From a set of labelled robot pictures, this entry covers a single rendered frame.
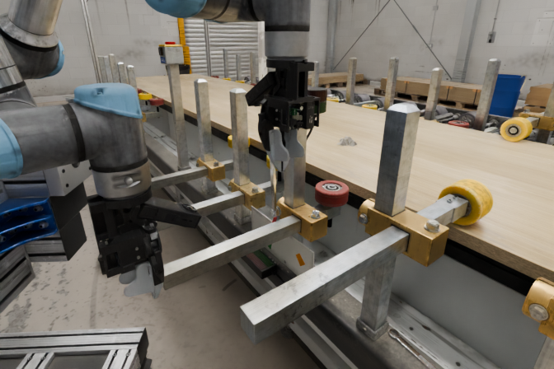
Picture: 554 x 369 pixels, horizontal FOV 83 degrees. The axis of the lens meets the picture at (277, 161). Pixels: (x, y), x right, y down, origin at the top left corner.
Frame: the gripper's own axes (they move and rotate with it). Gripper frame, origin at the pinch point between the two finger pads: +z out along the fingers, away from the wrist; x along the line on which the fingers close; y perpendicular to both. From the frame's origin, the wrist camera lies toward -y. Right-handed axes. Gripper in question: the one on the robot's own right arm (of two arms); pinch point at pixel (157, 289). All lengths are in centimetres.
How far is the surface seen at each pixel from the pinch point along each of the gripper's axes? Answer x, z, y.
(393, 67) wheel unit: -55, -28, -141
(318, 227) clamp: 5.0, -2.5, -33.5
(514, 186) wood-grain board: 25, -7, -79
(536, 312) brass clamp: 43, -12, -31
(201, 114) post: -52, -18, -32
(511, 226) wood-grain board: 32, -7, -59
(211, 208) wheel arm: -23.5, 1.7, -21.0
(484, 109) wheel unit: -8, -14, -141
